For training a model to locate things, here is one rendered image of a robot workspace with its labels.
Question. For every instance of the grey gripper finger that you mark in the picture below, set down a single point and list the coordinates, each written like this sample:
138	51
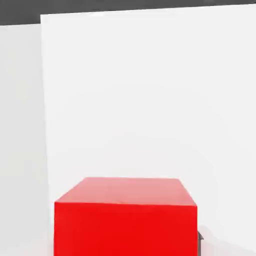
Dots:
200	238

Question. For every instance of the small red cube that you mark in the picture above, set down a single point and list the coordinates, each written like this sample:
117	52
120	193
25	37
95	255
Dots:
126	228

